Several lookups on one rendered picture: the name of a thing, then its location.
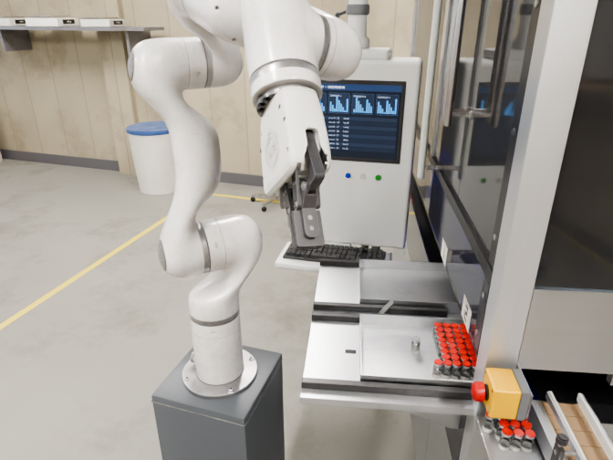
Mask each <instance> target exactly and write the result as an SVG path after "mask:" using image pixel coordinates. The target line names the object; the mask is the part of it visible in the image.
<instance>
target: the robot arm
mask: <svg viewBox="0 0 613 460"><path fill-rule="evenodd" d="M166 3H167V6H168V8H169V10H170V12H171V14H172V15H173V16H174V18H175V19H176V20H177V21H178V22H179V23H180V24H181V25H182V26H184V27H185V28H187V29H188V30H189V31H191V32H192V33H193V34H195V35H196V36H197V37H163V38H152V39H146V40H143V41H141V42H140V43H139V44H137V45H136V46H135V47H134V48H133V49H132V50H131V52H130V54H129V59H128V75H129V77H130V82H131V84H132V86H133V88H135V90H136V91H137V92H138V94H139V95H140V96H141V97H142V98H143V99H144V100H145V101H147V102H148V103H149V104H150V105H151V106H152V107H153V108H154V109H155V110H156V111H157V113H158V114H159V115H160V116H161V117H162V119H163V120H164V122H165V124H166V126H167V128H168V131H169V134H170V138H171V149H172V156H173V163H174V171H175V188H174V195H173V199H172V203H171V208H170V211H169V212H168V215H167V217H166V220H165V222H164V225H163V228H162V230H161V235H160V239H159V243H158V257H159V261H160V263H161V267H162V269H163V270H164V271H165V272H166V273H167V274H169V275H170V276H172V277H194V276H199V275H202V274H206V273H210V272H211V273H210V274H209V275H208V276H207V277H205V278H204V279H203V280H202V281H200V282H199V283H198V284H197V285H196V286H195V287H194V288H193V289H192V290H191V291H190V293H189V297H188V306H189V314H190V322H191V330H192V345H193V353H192V356H191V359H190V360H189V361H188V362H187V363H186V365H185V366H184V369H183V371H182V381H183V384H184V386H185V388H186V389H187V390H188V391H189V392H190V393H192V394H194V395H196V396H198V397H201V398H205V399H223V398H228V397H231V396H234V395H236V394H238V393H240V392H242V391H244V390H245V389H247V388H248V387H249V386H250V385H251V384H252V383H253V381H254V380H255V377H256V374H257V364H256V360H255V358H254V357H253V356H252V355H251V354H250V353H249V352H247V351H246V350H243V346H242V332H241V319H240V305H239V292H240V288H241V286H242V285H243V283H244V282H245V281H246V279H247V278H248V276H249V275H250V273H251V272H252V270H253V269H254V267H255V265H256V263H257V261H258V259H259V257H260V255H261V252H262V248H263V238H262V233H261V230H260V228H259V225H258V224H257V223H256V222H255V220H254V219H252V218H251V217H249V216H247V215H244V214H229V215H223V216H218V217H214V218H208V219H203V220H199V221H196V215H197V213H198V211H199V210H200V208H201V207H202V206H203V204H204V203H205V202H206V201H207V200H208V199H209V198H210V197H211V196H212V195H213V193H214V192H215V190H216V188H217V186H218V184H219V182H220V179H221V172H222V161H221V151H220V142H219V137H218V133H217V130H216V128H215V127H214V126H213V124H212V123H211V122H210V121H209V120H208V119H207V118H206V117H204V116H203V115H202V114H201V113H200V112H198V111H197V110H195V109H193V108H192V107H191V106H190V105H189V104H187V102H186V101H185V100H184V98H183V95H182V92H183V91H184V90H186V89H209V88H220V87H224V86H228V85H230V84H232V83H233V82H235V81H236V80H237V79H238V78H239V76H240V75H241V72H242V70H243V66H244V58H243V55H242V52H241V49H240V48H239V46H240V47H244V48H245V55H246V63H247V69H248V77H249V84H250V92H251V100H252V104H253V106H254V107H255V109H256V111H257V113H258V115H259V116H260V117H261V118H262V119H261V156H262V169H263V180H264V189H265V194H266V195H267V196H269V197H271V196H273V195H274V194H275V193H276V192H277V191H278V190H279V192H280V207H281V209H286V214H287V216H288V220H289V226H290V233H291V240H292V247H293V248H294V249H295V250H303V249H318V248H319V247H321V246H322V245H324V244H325V238H324V233H323V226H322V221H321V214H320V210H316V209H319V208H320V206H321V202H320V191H319V189H320V184H322V182H323V180H324V179H325V174H326V173H327V172H328V170H329V168H330V166H331V154H330V147H329V141H328V136H327V128H326V124H325V120H324V116H323V112H322V109H321V106H320V100H321V98H322V94H323V92H322V87H321V81H320V80H326V81H339V80H342V79H345V78H348V77H349V76H351V75H352V74H353V73H354V72H355V70H356V69H357V67H358V64H359V62H360V59H361V54H362V47H361V42H360V39H359V37H358V34H357V32H356V31H355V30H354V28H353V27H352V26H350V25H349V24H348V23H346V22H345V21H343V20H341V19H339V18H337V17H335V16H333V15H331V14H329V13H327V12H324V11H322V10H320V9H318V8H316V7H313V6H312V5H310V4H309V3H308V1H307V0H166Z"/></svg>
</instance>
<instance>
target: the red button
mask: <svg viewBox="0 0 613 460"><path fill-rule="evenodd" d="M471 394H472V397H473V399H474V400H475V401H476V402H484V399H485V394H486V390H485V387H484V384H483V382H473V384H472V387H471Z"/></svg>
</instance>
